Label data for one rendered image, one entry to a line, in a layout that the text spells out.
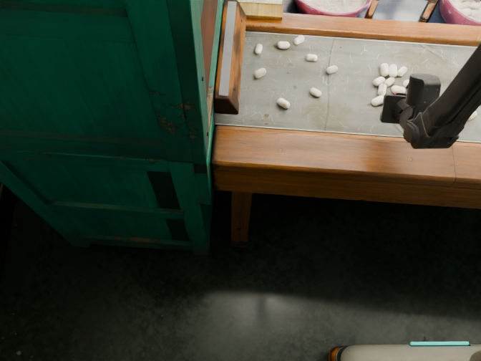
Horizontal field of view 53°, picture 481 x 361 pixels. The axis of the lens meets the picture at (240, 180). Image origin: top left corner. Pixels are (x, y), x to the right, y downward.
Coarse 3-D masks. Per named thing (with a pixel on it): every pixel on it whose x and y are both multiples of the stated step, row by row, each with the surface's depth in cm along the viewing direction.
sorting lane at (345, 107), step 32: (256, 32) 134; (256, 64) 130; (288, 64) 130; (320, 64) 130; (352, 64) 130; (416, 64) 131; (448, 64) 131; (256, 96) 126; (288, 96) 126; (352, 96) 126; (288, 128) 122; (320, 128) 123; (352, 128) 123; (384, 128) 123; (480, 128) 123
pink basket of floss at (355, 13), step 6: (300, 0) 135; (300, 6) 140; (306, 6) 136; (312, 6) 134; (366, 6) 135; (300, 12) 144; (306, 12) 140; (312, 12) 137; (318, 12) 135; (324, 12) 134; (330, 12) 133; (336, 12) 133; (342, 12) 133; (348, 12) 133; (354, 12) 134; (360, 12) 141
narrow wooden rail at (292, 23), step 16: (288, 16) 133; (304, 16) 133; (320, 16) 133; (336, 16) 133; (272, 32) 134; (288, 32) 133; (304, 32) 133; (320, 32) 132; (336, 32) 132; (352, 32) 132; (368, 32) 132; (384, 32) 132; (400, 32) 132; (416, 32) 132; (432, 32) 132; (448, 32) 132; (464, 32) 132; (480, 32) 132
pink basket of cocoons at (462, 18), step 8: (440, 0) 144; (448, 0) 136; (440, 8) 145; (448, 8) 139; (456, 8) 135; (448, 16) 142; (456, 16) 138; (464, 16) 134; (464, 24) 138; (472, 24) 137; (480, 24) 135
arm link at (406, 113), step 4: (408, 108) 103; (412, 108) 99; (404, 112) 103; (408, 112) 101; (412, 112) 99; (400, 116) 104; (404, 116) 102; (408, 116) 100; (412, 116) 99; (400, 120) 104; (404, 120) 101; (400, 124) 104; (404, 124) 101
